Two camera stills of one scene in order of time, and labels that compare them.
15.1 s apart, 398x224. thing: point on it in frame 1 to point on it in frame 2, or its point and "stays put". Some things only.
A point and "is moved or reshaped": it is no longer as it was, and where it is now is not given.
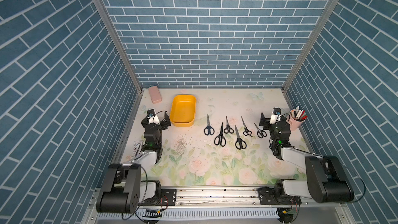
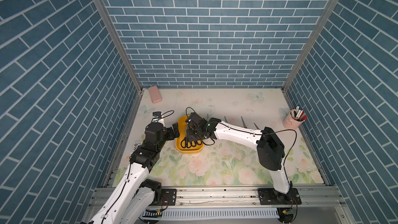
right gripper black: (263, 121) to (189, 133)
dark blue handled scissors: (209, 130) is moved or reshaped
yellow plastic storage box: (183, 110) to (182, 135)
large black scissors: (220, 139) to (196, 139)
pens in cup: (298, 114) stays put
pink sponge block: (155, 95) stays put
